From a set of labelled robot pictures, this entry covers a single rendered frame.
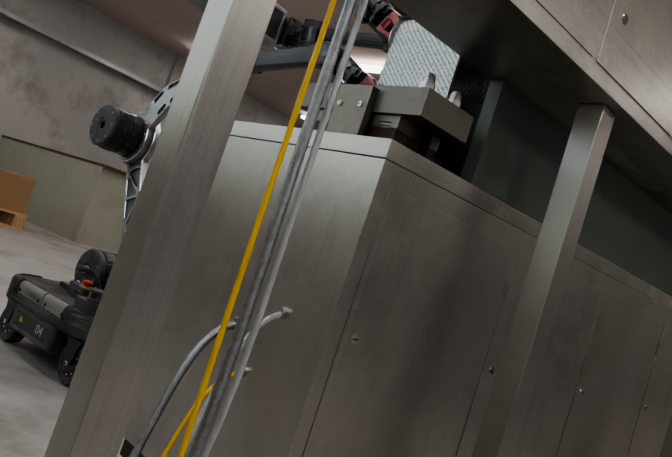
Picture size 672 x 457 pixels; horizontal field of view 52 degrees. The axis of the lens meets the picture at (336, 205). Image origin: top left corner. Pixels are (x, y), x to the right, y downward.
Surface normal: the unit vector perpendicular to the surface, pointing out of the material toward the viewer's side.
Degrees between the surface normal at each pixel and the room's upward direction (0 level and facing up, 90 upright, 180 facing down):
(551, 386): 90
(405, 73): 90
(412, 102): 90
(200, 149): 90
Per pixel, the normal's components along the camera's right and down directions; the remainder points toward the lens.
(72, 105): 0.74, 0.19
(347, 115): -0.68, -0.29
